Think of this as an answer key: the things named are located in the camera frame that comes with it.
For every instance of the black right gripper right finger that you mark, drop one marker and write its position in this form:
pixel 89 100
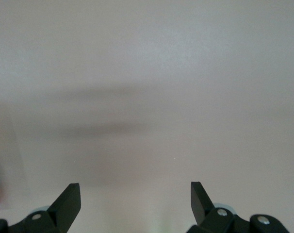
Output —
pixel 202 211

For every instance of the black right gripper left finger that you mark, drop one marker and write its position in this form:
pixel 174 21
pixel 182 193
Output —
pixel 62 211

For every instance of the brown table cover sheet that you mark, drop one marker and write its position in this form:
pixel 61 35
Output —
pixel 147 60

